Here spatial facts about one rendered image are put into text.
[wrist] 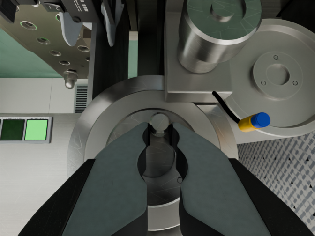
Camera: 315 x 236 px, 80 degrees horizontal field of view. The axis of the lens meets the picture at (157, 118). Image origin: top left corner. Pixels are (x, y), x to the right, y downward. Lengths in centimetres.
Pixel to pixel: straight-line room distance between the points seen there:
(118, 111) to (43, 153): 42
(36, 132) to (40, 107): 281
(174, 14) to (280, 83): 12
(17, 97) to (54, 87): 56
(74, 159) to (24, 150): 42
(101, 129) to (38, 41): 32
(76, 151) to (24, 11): 27
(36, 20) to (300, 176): 45
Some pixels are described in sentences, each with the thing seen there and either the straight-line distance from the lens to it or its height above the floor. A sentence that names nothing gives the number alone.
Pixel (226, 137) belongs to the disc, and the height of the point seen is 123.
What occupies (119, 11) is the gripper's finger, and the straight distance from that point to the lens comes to 23.
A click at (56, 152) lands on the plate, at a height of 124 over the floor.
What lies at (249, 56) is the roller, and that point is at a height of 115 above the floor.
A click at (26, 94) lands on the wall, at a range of 355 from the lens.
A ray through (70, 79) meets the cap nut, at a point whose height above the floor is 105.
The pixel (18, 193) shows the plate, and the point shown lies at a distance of 60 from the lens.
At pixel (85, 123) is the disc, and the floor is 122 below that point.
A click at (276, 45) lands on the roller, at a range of 24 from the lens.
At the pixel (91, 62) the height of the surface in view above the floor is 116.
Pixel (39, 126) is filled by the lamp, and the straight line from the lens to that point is 57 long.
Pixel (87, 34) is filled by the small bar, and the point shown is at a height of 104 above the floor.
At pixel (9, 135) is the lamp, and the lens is 61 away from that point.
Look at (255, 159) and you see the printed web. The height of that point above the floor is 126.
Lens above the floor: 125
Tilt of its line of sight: 11 degrees down
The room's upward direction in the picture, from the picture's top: 180 degrees clockwise
